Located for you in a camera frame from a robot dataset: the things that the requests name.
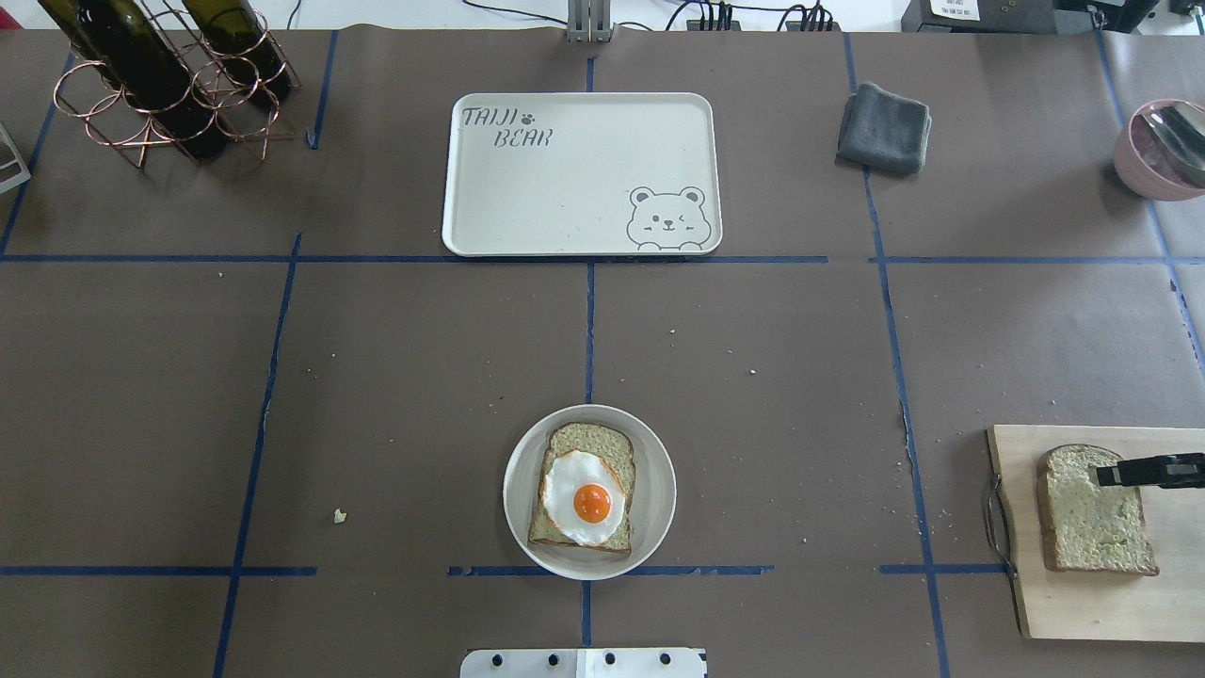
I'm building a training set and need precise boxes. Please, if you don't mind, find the dark green wine bottle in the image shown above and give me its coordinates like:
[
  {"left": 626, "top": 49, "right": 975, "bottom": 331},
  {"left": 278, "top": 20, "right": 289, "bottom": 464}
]
[{"left": 39, "top": 1, "right": 228, "bottom": 160}]

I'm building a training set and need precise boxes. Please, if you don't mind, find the bread slice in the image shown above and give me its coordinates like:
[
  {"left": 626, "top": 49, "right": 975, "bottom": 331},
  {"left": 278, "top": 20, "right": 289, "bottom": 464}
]
[
  {"left": 527, "top": 421, "right": 636, "bottom": 555},
  {"left": 1036, "top": 444, "right": 1160, "bottom": 576}
]

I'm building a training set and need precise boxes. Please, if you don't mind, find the copper wire bottle rack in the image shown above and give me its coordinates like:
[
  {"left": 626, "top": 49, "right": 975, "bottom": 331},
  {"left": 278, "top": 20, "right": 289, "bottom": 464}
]
[{"left": 43, "top": 1, "right": 298, "bottom": 169}]

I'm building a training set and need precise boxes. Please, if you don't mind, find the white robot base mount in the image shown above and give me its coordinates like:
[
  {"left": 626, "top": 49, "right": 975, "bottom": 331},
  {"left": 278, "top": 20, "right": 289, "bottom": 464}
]
[{"left": 459, "top": 647, "right": 709, "bottom": 677}]

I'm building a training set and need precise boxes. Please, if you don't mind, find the white bear serving tray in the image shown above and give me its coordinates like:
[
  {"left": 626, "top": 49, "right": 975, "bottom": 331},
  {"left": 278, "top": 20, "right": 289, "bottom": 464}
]
[{"left": 441, "top": 92, "right": 723, "bottom": 257}]

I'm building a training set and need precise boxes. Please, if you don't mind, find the light wooden cutting board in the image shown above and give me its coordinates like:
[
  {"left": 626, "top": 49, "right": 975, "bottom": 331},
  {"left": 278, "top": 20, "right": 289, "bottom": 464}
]
[{"left": 988, "top": 425, "right": 1204, "bottom": 643}]

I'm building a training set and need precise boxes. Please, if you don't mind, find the white round plate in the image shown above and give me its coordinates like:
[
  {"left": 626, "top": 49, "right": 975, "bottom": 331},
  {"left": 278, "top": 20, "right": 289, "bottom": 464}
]
[{"left": 502, "top": 405, "right": 677, "bottom": 582}]

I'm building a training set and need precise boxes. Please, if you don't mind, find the pink bowl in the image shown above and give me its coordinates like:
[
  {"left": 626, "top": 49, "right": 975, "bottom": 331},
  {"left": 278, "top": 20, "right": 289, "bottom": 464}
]
[{"left": 1112, "top": 99, "right": 1203, "bottom": 202}]

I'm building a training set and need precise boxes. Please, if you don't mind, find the metal scoop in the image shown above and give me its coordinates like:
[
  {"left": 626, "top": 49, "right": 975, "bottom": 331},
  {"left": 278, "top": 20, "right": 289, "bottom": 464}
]
[{"left": 1140, "top": 102, "right": 1204, "bottom": 187}]

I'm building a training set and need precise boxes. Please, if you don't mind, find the folded grey cloth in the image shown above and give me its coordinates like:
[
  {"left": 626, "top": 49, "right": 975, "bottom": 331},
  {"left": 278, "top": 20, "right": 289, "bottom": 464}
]
[{"left": 836, "top": 81, "right": 931, "bottom": 175}]

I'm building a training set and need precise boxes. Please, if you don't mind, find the white dish rack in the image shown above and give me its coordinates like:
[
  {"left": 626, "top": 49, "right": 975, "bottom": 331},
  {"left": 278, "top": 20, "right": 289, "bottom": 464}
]
[{"left": 0, "top": 124, "right": 31, "bottom": 194}]

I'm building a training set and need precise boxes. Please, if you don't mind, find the fried egg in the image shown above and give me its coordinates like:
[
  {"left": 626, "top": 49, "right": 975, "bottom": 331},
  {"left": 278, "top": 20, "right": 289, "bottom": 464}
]
[{"left": 539, "top": 449, "right": 627, "bottom": 549}]

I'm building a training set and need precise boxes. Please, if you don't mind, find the aluminium frame post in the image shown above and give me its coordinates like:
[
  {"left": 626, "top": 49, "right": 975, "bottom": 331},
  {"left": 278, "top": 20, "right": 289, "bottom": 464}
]
[{"left": 568, "top": 0, "right": 615, "bottom": 45}]

